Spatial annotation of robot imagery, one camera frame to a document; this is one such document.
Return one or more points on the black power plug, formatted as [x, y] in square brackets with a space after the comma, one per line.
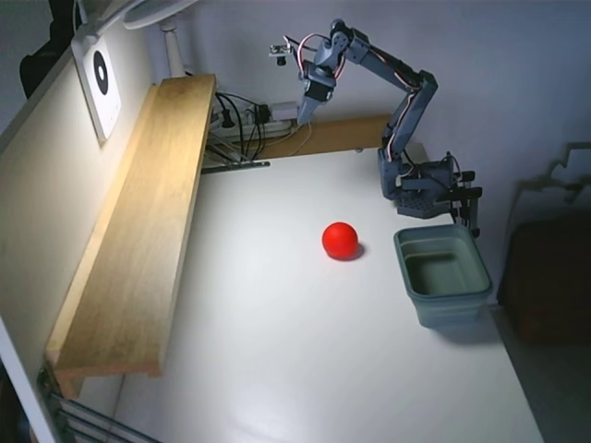
[261, 113]
[227, 119]

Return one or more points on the white desk lamp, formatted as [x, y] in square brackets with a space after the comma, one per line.
[172, 46]

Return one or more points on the red ball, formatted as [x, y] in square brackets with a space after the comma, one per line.
[340, 241]

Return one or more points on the black table clamp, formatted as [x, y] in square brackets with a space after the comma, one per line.
[471, 207]
[467, 176]

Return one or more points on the light wooden shelf plank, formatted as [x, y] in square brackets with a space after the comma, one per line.
[138, 231]

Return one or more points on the blue-grey gripper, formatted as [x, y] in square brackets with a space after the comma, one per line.
[316, 93]

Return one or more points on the blue-grey robot arm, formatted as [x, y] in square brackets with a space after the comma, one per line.
[369, 53]

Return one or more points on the white power strip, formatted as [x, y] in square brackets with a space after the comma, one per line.
[277, 127]

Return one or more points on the grey plastic container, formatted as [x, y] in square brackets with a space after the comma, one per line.
[443, 295]

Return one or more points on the wooden board strip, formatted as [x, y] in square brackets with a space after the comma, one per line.
[341, 134]

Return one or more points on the white panel with black circle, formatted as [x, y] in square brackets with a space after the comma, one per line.
[102, 87]

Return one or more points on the white power adapter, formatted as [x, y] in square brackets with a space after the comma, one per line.
[284, 110]

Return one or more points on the black metal bracket bar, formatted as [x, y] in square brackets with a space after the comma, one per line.
[235, 166]

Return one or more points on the aluminium frame rails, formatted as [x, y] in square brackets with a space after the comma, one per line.
[92, 422]

